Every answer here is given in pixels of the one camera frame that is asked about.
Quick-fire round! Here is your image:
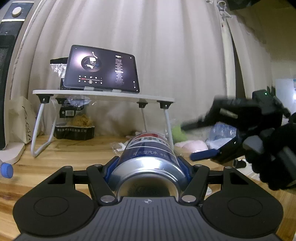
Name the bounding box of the tablet with dark screen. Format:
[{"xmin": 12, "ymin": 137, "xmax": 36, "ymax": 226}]
[{"xmin": 63, "ymin": 45, "xmax": 140, "ymax": 93}]

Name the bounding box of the clear plastic wrapper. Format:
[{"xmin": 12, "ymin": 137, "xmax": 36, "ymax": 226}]
[{"xmin": 50, "ymin": 57, "xmax": 68, "ymax": 78}]

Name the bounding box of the water bottle at right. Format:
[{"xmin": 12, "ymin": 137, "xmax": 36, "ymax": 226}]
[{"xmin": 206, "ymin": 123, "xmax": 236, "ymax": 149}]

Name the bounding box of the pink plush item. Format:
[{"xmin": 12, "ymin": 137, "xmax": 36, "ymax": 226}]
[{"xmin": 174, "ymin": 140, "xmax": 208, "ymax": 154}]

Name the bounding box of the black white tower heater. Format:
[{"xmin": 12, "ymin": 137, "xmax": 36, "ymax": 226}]
[{"xmin": 1, "ymin": 1, "xmax": 34, "ymax": 165}]

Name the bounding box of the white folding lap table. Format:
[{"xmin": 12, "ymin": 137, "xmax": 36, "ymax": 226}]
[{"xmin": 31, "ymin": 90, "xmax": 175, "ymax": 158}]

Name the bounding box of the clear bottle blue cap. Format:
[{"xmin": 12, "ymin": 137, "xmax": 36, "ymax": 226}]
[{"xmin": 0, "ymin": 161, "xmax": 14, "ymax": 179}]

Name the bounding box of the blue Pepsi can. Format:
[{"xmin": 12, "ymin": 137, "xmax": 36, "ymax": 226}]
[{"xmin": 106, "ymin": 132, "xmax": 189, "ymax": 200}]

